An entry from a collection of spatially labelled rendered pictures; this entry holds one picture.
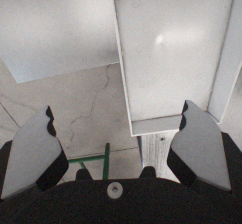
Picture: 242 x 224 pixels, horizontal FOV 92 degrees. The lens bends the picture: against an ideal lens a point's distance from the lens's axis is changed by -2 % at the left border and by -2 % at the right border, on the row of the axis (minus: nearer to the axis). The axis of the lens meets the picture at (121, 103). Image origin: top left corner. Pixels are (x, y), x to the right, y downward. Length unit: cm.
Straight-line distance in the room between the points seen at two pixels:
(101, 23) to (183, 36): 15
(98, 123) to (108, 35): 124
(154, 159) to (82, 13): 43
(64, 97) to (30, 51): 105
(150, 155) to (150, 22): 36
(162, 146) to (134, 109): 17
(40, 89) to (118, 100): 76
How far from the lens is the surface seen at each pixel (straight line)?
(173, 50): 26
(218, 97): 32
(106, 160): 147
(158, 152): 43
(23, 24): 29
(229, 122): 45
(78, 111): 136
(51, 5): 27
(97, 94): 121
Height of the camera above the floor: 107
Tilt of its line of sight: 59 degrees down
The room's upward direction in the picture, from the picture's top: 176 degrees clockwise
